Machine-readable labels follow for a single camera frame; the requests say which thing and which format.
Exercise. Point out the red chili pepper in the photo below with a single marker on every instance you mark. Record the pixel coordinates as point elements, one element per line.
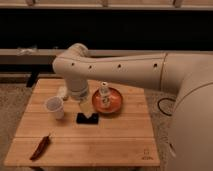
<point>42,146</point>

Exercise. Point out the orange round plate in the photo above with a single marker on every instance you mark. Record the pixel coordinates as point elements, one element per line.
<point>116,102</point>

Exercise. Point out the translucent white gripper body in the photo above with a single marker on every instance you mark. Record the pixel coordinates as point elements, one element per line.
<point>86,106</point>

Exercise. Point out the crumpled white cloth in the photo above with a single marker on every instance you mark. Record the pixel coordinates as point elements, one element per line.
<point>26,51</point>

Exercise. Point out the black rectangular block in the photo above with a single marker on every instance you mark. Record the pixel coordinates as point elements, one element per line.
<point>83,119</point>

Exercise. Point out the small glass bottle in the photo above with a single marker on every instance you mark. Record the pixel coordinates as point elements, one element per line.
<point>104,94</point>

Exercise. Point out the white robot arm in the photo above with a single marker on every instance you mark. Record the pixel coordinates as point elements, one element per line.
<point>187,75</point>

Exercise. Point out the small white object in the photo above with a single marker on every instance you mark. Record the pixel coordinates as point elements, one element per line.
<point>62,93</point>

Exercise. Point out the white ceramic cup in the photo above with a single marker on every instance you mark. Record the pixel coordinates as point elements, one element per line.
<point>54,105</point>

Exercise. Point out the wooden folding table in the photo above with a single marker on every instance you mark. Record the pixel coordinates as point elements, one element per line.
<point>123,139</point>

